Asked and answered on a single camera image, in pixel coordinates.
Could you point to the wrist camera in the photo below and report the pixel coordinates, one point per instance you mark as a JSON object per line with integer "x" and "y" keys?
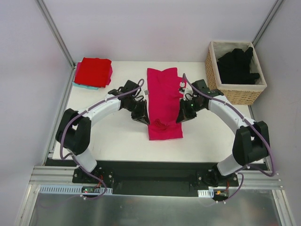
{"x": 129, "y": 86}
{"x": 201, "y": 86}

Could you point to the right aluminium frame post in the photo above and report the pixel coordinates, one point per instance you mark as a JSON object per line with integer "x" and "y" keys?
{"x": 267, "y": 21}

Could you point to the black clothes in basket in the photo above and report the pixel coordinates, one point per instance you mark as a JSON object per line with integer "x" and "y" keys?
{"x": 234, "y": 67}

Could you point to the wicker basket with liner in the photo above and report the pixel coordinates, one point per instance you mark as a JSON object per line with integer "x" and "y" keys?
{"x": 236, "y": 94}

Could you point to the folded red t shirt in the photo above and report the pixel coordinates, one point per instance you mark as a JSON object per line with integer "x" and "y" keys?
{"x": 93, "y": 72}

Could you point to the aluminium front rail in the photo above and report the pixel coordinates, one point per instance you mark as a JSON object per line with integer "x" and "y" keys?
{"x": 58, "y": 175}

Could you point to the aluminium frame post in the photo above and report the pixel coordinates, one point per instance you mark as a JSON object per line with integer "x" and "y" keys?
{"x": 267, "y": 21}
{"x": 56, "y": 34}

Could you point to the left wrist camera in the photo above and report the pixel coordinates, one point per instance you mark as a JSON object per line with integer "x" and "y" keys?
{"x": 129, "y": 86}

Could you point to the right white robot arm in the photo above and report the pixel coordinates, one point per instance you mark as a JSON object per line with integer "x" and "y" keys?
{"x": 251, "y": 140}

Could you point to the left aluminium frame post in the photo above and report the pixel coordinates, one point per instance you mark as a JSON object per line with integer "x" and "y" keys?
{"x": 56, "y": 34}

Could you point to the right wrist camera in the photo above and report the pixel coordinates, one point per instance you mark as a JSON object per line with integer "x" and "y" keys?
{"x": 201, "y": 86}

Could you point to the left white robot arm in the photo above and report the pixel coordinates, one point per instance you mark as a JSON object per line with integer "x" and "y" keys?
{"x": 74, "y": 130}

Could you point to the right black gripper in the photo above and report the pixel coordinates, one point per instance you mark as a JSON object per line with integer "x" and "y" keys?
{"x": 186, "y": 110}

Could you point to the left slotted cable duct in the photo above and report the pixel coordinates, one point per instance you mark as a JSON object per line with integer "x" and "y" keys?
{"x": 87, "y": 190}

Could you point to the magenta t shirt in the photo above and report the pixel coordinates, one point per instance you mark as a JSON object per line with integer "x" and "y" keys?
{"x": 164, "y": 104}

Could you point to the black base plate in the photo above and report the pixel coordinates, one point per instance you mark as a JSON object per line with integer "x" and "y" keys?
{"x": 183, "y": 179}

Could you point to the right slotted cable duct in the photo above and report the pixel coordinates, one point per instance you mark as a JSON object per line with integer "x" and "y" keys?
{"x": 211, "y": 193}

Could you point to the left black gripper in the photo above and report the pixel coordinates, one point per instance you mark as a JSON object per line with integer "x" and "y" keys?
{"x": 138, "y": 108}

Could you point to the folded teal t shirt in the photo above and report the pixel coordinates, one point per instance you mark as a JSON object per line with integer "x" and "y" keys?
{"x": 84, "y": 86}

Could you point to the slotted cable duct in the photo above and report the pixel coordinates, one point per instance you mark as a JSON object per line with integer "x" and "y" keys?
{"x": 211, "y": 193}
{"x": 87, "y": 190}

